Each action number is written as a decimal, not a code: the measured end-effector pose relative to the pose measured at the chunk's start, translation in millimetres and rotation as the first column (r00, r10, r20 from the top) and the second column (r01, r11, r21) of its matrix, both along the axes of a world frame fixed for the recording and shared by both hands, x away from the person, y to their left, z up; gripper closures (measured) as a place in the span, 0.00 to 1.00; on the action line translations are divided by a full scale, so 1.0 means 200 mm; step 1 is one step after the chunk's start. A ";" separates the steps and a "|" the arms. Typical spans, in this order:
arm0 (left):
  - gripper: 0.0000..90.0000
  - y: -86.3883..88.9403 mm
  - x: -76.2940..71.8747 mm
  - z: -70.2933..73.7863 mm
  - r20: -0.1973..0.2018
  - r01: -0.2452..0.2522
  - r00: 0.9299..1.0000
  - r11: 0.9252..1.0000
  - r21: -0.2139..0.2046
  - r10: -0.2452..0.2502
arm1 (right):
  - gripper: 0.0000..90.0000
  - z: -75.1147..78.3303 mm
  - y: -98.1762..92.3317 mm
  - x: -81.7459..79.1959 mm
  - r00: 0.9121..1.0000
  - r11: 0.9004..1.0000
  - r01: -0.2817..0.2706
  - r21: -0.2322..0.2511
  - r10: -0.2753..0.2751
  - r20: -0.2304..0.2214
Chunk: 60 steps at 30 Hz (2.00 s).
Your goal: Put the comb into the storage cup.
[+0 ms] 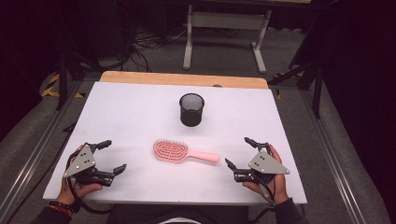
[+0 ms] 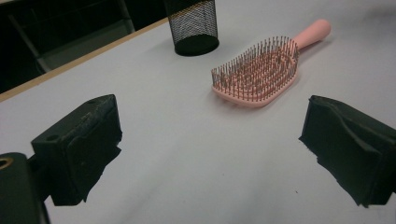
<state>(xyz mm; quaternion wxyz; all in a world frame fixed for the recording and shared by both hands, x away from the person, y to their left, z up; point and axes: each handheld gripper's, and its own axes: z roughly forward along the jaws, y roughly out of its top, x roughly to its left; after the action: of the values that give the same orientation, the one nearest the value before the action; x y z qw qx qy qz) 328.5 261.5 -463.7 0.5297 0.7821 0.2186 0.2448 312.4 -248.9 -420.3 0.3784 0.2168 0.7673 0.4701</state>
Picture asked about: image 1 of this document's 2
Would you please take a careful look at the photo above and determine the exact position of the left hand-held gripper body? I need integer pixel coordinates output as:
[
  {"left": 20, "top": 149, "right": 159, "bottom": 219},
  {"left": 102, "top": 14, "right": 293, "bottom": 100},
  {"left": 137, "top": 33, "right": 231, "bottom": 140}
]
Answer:
[{"left": 63, "top": 142, "right": 115, "bottom": 188}]

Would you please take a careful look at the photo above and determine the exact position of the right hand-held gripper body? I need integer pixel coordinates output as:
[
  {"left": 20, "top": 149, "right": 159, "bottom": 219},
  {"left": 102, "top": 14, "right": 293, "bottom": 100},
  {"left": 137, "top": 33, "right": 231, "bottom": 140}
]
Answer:
[{"left": 233, "top": 149, "right": 291, "bottom": 185}]

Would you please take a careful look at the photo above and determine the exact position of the pink hairbrush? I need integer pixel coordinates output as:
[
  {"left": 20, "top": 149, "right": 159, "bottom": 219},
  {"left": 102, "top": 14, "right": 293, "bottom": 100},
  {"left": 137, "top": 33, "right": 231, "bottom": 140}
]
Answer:
[{"left": 152, "top": 138, "right": 220, "bottom": 165}]

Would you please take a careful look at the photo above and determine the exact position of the black mesh pen holder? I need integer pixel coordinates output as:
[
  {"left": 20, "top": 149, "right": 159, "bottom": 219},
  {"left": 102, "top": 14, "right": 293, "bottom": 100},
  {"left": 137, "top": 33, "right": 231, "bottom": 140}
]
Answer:
[{"left": 178, "top": 92, "right": 205, "bottom": 128}]

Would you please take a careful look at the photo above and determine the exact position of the person's right hand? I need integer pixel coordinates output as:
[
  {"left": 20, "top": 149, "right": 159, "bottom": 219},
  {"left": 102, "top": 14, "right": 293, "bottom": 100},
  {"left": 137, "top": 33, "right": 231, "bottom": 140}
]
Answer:
[{"left": 242, "top": 144, "right": 290, "bottom": 205}]

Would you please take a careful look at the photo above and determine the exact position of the person's left hand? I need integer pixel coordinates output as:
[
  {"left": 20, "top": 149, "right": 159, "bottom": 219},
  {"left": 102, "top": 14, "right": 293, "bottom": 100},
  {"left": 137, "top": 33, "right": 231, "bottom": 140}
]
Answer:
[{"left": 55, "top": 144, "right": 105, "bottom": 207}]

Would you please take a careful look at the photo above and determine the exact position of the black clamp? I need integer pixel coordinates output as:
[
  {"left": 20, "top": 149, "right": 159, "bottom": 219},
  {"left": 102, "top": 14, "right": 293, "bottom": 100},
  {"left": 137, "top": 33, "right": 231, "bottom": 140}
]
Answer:
[{"left": 63, "top": 121, "right": 78, "bottom": 133}]

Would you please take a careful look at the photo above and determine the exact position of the white board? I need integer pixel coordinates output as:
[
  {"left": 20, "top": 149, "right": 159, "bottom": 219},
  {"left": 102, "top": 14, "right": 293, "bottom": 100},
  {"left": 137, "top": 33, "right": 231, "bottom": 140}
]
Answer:
[{"left": 42, "top": 81, "right": 308, "bottom": 206}]

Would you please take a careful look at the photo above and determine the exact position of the yellow-black hazard tape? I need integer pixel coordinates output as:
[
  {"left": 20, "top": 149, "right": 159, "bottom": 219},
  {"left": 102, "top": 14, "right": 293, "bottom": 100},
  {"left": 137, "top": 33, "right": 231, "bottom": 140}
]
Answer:
[{"left": 273, "top": 72, "right": 305, "bottom": 101}]

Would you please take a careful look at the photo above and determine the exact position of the person's dark clothing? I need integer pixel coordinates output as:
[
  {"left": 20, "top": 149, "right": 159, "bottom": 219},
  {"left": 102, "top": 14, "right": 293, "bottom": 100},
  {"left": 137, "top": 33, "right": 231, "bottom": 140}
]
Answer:
[{"left": 106, "top": 203, "right": 260, "bottom": 224}]

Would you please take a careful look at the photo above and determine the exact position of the black metal stand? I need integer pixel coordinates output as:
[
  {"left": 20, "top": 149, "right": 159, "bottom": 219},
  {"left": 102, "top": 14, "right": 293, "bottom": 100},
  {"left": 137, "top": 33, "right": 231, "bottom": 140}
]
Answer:
[
  {"left": 267, "top": 57, "right": 325, "bottom": 119},
  {"left": 55, "top": 50, "right": 106, "bottom": 112}
]

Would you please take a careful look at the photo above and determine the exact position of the white curved band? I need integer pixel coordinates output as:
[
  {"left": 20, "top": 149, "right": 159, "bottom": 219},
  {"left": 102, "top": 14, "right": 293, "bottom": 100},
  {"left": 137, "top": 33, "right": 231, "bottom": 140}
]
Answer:
[{"left": 157, "top": 217, "right": 201, "bottom": 224}]

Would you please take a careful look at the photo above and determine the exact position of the wooden table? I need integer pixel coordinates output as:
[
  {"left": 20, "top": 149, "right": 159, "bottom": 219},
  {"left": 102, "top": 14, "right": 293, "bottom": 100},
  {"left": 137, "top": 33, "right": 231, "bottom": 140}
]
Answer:
[{"left": 99, "top": 70, "right": 270, "bottom": 91}]

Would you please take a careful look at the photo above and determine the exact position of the white metal stand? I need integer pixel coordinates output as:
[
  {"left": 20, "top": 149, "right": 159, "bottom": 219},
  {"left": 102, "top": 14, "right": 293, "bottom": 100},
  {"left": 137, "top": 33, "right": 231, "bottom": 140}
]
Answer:
[{"left": 182, "top": 0, "right": 312, "bottom": 75}]

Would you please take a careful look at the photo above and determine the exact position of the dark curtain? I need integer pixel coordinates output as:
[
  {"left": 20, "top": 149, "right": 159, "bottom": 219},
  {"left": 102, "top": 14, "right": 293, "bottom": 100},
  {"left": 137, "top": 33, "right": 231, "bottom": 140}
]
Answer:
[
  {"left": 321, "top": 0, "right": 396, "bottom": 216},
  {"left": 0, "top": 0, "right": 66, "bottom": 143}
]

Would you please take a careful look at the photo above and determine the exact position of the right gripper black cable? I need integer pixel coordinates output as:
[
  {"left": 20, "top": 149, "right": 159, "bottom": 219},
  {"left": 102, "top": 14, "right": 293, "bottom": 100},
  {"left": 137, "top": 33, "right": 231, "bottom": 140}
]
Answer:
[{"left": 247, "top": 178, "right": 277, "bottom": 224}]

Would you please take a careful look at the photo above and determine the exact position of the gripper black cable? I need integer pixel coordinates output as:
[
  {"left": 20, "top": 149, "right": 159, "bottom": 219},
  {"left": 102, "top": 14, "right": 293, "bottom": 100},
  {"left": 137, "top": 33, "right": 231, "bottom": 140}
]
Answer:
[
  {"left": 66, "top": 148, "right": 114, "bottom": 216},
  {"left": 247, "top": 178, "right": 277, "bottom": 224}
]

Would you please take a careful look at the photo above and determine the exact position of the aluminium rail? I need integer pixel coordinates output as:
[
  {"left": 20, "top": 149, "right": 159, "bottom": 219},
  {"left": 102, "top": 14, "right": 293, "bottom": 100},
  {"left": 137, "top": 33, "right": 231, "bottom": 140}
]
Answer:
[
  {"left": 0, "top": 79, "right": 82, "bottom": 220},
  {"left": 299, "top": 89, "right": 368, "bottom": 224}
]

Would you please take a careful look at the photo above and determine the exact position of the black bead bracelet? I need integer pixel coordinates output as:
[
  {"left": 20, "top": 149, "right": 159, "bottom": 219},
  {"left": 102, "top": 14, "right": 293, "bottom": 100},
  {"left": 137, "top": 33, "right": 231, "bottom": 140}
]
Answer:
[{"left": 49, "top": 200, "right": 79, "bottom": 215}]

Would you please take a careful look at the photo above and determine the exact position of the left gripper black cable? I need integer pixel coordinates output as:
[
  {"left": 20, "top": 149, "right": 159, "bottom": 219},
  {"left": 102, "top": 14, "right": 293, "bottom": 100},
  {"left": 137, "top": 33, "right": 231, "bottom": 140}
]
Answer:
[{"left": 66, "top": 148, "right": 114, "bottom": 216}]

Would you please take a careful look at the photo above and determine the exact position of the red bracelet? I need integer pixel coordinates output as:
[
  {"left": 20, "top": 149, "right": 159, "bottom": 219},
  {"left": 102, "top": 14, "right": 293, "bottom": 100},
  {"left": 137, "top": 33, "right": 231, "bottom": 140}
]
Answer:
[{"left": 49, "top": 205, "right": 73, "bottom": 217}]

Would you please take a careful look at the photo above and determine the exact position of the bundle of black floor cables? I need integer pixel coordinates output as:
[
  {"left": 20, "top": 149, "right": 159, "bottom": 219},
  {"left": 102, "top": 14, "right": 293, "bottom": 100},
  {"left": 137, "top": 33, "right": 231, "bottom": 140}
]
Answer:
[{"left": 122, "top": 26, "right": 190, "bottom": 73}]

